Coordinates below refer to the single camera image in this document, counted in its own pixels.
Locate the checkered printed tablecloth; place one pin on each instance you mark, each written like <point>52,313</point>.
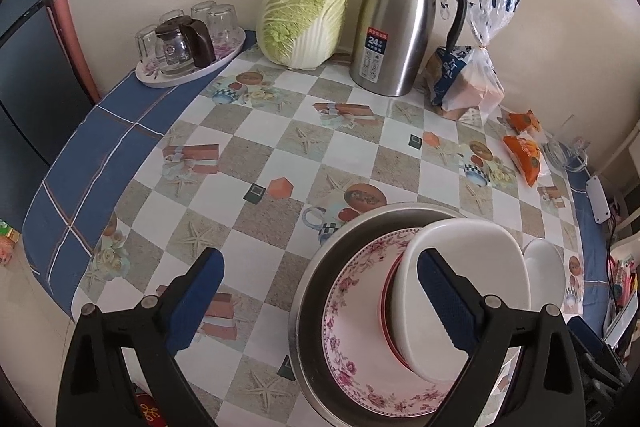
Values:
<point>280,147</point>

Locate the orange snack packet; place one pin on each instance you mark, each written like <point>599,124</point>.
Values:
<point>525,159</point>
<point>522,122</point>

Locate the glass teapot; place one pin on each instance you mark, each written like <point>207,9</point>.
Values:
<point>185,49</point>

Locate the stainless steel basin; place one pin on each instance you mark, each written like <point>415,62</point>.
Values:
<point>310,307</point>

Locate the napa cabbage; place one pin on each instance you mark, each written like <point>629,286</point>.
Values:
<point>305,12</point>

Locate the stainless steel thermos jug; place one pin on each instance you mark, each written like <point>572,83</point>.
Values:
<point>395,22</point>

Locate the white square bowl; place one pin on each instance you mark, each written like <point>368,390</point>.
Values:
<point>480,267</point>

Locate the clear glass mug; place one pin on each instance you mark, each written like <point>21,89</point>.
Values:
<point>560,154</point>

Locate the strawberry print bowl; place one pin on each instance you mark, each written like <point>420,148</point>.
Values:
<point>387,307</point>

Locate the dark blue cabinet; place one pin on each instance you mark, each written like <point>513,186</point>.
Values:
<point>35,72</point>

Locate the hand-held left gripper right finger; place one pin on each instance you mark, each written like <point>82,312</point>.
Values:
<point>450,302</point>

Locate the clear drinking glass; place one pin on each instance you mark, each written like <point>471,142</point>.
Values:
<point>201,11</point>
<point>172,18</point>
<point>223,24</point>
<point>146,44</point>

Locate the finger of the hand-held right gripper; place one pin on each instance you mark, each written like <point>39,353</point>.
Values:
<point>592,342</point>

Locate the bagged sliced bread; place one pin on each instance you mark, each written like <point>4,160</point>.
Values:
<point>470,82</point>

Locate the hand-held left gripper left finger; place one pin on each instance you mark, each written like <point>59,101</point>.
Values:
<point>200,297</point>

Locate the green packet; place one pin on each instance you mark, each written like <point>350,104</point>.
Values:
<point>9,229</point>

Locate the small white round bowl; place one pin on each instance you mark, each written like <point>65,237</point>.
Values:
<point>545,267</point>

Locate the white power strip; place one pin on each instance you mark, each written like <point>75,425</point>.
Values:
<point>598,199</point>

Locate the white oval tray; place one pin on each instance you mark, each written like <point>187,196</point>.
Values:
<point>200,74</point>

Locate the pink floral round plate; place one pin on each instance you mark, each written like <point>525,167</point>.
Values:
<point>360,307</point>

